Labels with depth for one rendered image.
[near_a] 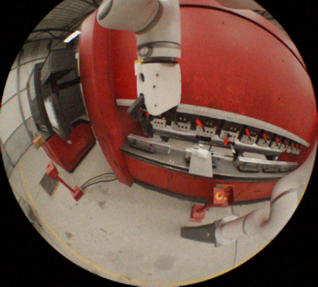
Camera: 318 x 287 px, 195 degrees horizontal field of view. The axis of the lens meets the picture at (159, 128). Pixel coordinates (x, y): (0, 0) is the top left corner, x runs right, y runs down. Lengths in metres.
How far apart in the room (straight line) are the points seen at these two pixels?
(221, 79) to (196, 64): 0.18
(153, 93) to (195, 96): 0.51
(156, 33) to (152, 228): 1.66
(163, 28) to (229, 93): 0.59
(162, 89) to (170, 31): 0.10
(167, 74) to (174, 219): 1.59
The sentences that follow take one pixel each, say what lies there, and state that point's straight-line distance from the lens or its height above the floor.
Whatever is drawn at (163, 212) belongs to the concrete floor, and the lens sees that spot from 1.59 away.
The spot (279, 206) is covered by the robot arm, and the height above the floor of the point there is 1.38.
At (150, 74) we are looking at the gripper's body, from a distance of 0.16.
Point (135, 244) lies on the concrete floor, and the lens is 1.63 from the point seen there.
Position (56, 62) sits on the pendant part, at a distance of 0.89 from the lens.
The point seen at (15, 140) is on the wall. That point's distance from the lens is 6.83.
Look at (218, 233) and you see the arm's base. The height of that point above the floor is 1.01.
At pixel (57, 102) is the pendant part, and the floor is 1.53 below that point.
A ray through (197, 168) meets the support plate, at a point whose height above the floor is 1.00.
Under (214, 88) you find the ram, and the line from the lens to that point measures 0.66.
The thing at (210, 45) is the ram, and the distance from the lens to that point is 0.69.
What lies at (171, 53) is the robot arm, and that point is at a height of 1.62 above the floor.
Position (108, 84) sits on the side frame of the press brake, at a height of 1.56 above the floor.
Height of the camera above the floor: 1.57
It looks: 31 degrees down
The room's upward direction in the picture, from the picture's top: straight up
